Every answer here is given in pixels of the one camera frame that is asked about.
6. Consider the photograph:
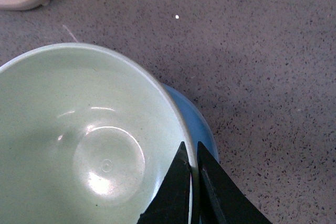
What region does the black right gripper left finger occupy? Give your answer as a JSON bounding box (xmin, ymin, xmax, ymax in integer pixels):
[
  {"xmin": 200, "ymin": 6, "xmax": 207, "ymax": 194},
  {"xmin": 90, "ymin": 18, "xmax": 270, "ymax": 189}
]
[{"xmin": 138, "ymin": 142, "xmax": 191, "ymax": 223}]

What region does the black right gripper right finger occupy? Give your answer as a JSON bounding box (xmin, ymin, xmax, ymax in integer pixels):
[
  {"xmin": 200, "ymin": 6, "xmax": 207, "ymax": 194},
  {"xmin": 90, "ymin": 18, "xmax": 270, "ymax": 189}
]
[{"xmin": 191, "ymin": 141, "xmax": 271, "ymax": 223}]

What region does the green plastic bowl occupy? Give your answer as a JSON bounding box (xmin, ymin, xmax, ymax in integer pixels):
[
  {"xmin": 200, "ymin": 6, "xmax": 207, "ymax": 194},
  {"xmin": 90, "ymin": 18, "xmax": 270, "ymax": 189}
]
[{"xmin": 1, "ymin": 43, "xmax": 198, "ymax": 223}]

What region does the blue plastic bowl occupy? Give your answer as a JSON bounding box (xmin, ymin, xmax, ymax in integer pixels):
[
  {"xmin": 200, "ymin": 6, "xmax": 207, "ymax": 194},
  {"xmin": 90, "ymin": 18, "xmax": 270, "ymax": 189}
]
[{"xmin": 163, "ymin": 84, "xmax": 219, "ymax": 162}]

